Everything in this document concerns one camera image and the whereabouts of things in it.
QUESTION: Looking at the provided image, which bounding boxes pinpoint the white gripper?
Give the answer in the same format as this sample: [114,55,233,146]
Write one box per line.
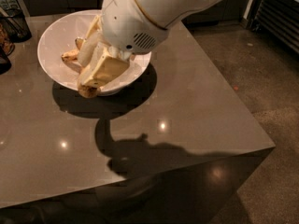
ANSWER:
[78,0,169,88]

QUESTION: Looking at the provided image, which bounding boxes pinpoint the spotted yellow front banana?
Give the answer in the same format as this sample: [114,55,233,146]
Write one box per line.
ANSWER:
[78,15,101,98]

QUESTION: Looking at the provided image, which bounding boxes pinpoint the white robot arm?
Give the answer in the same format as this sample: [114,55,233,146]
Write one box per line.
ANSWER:
[78,0,222,89]

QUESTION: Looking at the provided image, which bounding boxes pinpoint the spotted banana at back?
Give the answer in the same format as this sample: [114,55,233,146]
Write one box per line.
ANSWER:
[61,49,79,62]

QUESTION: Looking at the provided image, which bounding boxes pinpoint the orange-brown banana on top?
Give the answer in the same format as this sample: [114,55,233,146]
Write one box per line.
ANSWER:
[75,37,85,50]

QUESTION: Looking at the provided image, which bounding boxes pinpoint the white bowl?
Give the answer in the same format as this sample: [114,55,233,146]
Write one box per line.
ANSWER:
[37,9,151,96]

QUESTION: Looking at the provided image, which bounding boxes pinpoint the dark object at left edge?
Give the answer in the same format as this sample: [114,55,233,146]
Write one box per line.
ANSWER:
[0,23,15,75]

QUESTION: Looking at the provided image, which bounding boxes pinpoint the metal vent appliance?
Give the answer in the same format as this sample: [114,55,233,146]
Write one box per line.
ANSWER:
[241,0,299,53]

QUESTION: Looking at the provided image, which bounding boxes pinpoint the black wire mesh basket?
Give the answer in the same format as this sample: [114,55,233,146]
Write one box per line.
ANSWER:
[0,8,32,43]

